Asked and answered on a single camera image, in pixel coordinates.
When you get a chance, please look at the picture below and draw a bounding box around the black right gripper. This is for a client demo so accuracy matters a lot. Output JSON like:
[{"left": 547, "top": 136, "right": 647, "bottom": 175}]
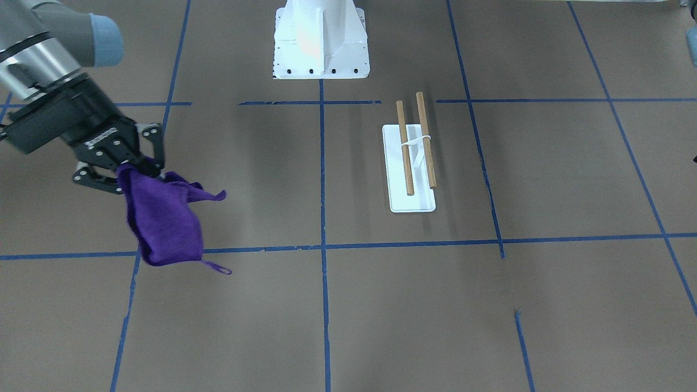
[{"left": 3, "top": 73, "right": 166, "bottom": 194}]

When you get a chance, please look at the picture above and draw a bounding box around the purple towel with loop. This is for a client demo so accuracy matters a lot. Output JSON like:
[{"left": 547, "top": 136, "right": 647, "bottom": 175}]
[{"left": 115, "top": 163, "right": 232, "bottom": 275}]

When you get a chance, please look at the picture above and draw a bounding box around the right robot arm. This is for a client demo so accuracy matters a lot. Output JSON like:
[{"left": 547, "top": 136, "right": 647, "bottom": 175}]
[{"left": 2, "top": 1, "right": 165, "bottom": 194}]

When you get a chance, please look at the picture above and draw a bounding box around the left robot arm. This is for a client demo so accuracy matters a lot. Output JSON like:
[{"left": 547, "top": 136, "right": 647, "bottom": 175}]
[{"left": 685, "top": 26, "right": 697, "bottom": 68}]

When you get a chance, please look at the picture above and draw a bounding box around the shorter wooden rack rod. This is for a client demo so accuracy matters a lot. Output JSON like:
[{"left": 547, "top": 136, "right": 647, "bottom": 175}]
[{"left": 396, "top": 100, "right": 415, "bottom": 196}]

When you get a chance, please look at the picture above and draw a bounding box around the longer wooden rack rod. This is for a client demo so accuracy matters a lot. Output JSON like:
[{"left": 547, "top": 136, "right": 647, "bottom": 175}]
[{"left": 415, "top": 91, "right": 437, "bottom": 189}]

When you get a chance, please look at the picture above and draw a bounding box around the white towel rack base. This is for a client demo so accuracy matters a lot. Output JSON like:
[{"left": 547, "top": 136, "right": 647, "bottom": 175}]
[{"left": 382, "top": 124, "right": 436, "bottom": 213}]

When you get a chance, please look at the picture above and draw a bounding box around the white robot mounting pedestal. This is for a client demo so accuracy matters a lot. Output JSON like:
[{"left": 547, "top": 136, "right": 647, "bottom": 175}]
[{"left": 272, "top": 1, "right": 371, "bottom": 80}]

